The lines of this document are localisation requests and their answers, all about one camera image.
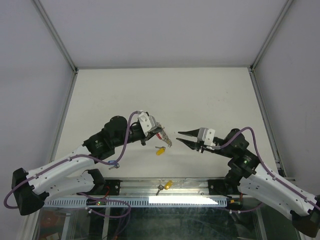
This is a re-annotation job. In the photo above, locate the metal keyring holder red handle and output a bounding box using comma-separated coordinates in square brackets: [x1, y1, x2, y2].
[156, 125, 172, 148]

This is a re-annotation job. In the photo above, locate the yellow tag key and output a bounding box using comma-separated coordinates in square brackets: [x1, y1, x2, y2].
[155, 146, 166, 156]
[155, 180, 174, 196]

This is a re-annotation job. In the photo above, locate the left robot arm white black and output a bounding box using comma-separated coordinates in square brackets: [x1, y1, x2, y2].
[11, 111, 163, 216]

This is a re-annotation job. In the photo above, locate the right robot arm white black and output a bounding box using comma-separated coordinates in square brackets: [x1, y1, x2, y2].
[177, 126, 320, 238]

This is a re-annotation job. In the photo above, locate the blue tag key on table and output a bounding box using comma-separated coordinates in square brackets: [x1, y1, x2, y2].
[107, 160, 120, 170]

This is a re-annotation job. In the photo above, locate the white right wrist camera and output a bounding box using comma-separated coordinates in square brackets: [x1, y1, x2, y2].
[197, 127, 216, 150]

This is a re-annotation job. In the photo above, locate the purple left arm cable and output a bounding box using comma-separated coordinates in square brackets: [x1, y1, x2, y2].
[3, 109, 143, 210]

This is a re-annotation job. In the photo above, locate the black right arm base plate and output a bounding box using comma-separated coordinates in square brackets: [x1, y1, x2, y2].
[207, 179, 240, 197]

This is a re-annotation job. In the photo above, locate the aluminium mounting rail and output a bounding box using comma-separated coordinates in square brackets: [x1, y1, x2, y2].
[49, 176, 296, 200]

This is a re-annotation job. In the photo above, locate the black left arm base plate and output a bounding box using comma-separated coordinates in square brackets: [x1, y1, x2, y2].
[95, 179, 122, 196]

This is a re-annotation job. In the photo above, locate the white slotted cable duct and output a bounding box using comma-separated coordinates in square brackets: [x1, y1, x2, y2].
[44, 195, 227, 209]

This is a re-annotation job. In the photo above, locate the left aluminium frame post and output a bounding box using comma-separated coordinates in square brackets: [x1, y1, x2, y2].
[31, 0, 78, 74]

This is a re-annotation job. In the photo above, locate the aluminium frame post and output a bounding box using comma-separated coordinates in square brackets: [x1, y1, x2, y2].
[250, 0, 295, 72]
[31, 0, 78, 74]

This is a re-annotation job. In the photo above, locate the right aluminium frame post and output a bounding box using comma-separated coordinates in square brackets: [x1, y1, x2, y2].
[250, 0, 295, 72]

